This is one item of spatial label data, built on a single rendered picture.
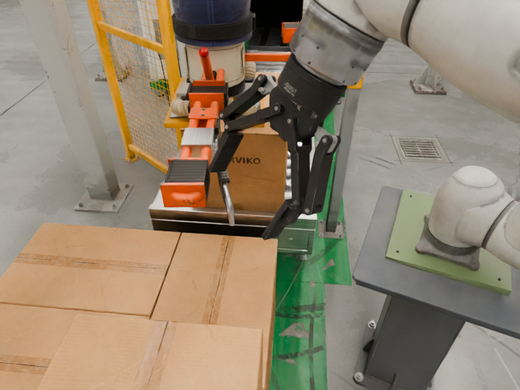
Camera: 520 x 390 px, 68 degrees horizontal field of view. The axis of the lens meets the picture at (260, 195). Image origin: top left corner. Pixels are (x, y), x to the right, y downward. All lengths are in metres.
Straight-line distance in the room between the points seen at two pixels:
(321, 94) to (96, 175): 2.30
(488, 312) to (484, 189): 0.34
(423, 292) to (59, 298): 1.18
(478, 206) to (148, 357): 0.89
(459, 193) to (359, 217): 1.44
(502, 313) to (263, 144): 0.91
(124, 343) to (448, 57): 0.74
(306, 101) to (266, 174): 1.10
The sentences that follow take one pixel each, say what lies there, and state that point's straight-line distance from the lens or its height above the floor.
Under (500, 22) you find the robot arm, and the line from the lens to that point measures 0.34.
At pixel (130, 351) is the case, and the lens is 0.84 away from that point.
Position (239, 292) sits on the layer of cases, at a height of 0.54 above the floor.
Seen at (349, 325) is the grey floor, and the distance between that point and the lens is 2.00.
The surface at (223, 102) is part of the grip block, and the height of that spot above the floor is 1.25.
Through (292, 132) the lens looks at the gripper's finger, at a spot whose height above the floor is 1.42.
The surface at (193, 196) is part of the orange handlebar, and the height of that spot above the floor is 1.25.
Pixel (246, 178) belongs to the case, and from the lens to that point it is 1.54.
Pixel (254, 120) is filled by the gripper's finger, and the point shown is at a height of 1.41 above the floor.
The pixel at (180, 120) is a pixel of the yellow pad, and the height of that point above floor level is 1.13.
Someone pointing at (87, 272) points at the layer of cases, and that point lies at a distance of 1.57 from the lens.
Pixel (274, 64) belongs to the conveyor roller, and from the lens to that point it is 3.28.
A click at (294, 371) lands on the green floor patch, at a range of 1.85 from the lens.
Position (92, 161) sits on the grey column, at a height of 0.33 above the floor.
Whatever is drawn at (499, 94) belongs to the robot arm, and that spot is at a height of 1.53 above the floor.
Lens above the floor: 1.65
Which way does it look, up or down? 39 degrees down
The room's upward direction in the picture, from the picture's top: straight up
